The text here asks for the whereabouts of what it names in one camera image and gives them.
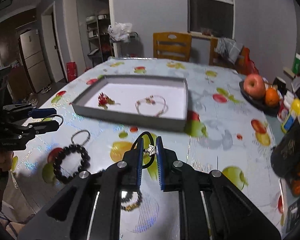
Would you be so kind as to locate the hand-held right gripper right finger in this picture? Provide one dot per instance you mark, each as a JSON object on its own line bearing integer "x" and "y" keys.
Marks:
{"x": 159, "y": 162}

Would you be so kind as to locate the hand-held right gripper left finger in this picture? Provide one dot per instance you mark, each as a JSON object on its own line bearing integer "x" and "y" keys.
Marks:
{"x": 140, "y": 160}

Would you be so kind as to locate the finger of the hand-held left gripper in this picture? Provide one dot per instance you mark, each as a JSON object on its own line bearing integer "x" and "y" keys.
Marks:
{"x": 46, "y": 126}
{"x": 43, "y": 112}

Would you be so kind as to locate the grey cardboard tray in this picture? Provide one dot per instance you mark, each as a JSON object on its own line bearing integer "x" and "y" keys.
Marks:
{"x": 130, "y": 90}

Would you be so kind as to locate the person's left hand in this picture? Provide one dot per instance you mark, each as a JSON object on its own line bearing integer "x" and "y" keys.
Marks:
{"x": 2, "y": 160}

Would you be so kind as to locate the pair of shoes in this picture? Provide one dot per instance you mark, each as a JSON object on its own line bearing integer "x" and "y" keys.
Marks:
{"x": 46, "y": 89}

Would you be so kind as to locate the silver refrigerator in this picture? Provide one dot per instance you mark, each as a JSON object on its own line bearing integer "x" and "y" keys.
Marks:
{"x": 33, "y": 60}

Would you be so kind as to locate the red paper bag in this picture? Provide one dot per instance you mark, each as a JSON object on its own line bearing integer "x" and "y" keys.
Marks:
{"x": 72, "y": 72}

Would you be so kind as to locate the fruit printed tablecloth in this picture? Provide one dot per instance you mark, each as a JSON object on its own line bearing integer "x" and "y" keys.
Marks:
{"x": 215, "y": 140}

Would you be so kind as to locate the metal shelf rack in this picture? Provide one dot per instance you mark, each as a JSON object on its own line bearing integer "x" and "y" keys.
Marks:
{"x": 96, "y": 40}

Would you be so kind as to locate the grey side cart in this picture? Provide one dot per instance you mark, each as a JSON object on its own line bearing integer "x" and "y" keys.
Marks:
{"x": 122, "y": 48}

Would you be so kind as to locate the black fruit plate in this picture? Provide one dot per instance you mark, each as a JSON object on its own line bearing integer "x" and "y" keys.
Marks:
{"x": 252, "y": 102}

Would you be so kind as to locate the white plastic bag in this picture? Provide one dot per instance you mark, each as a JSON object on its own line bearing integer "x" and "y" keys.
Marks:
{"x": 120, "y": 31}

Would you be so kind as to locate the red apple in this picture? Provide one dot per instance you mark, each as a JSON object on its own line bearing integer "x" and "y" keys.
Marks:
{"x": 253, "y": 86}

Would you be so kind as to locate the wooden chair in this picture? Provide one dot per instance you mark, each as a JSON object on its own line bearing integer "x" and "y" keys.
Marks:
{"x": 212, "y": 50}
{"x": 172, "y": 40}

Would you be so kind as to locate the orange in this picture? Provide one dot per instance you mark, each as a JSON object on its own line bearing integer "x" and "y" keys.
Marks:
{"x": 272, "y": 97}

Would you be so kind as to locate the red plastic bag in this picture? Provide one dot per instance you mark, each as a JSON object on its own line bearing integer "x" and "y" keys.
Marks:
{"x": 248, "y": 63}

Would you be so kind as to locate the grey plaid cloth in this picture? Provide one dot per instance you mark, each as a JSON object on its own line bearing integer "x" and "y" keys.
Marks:
{"x": 230, "y": 48}

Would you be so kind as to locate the windowsill food container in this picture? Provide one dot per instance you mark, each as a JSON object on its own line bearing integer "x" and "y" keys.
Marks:
{"x": 206, "y": 31}

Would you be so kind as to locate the yellow lid bottle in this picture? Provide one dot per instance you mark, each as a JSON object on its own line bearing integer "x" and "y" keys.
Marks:
{"x": 293, "y": 115}

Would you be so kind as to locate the window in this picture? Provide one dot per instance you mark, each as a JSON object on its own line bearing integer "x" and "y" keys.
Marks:
{"x": 211, "y": 12}

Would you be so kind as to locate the green box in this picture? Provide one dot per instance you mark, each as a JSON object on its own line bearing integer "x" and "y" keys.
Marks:
{"x": 297, "y": 63}

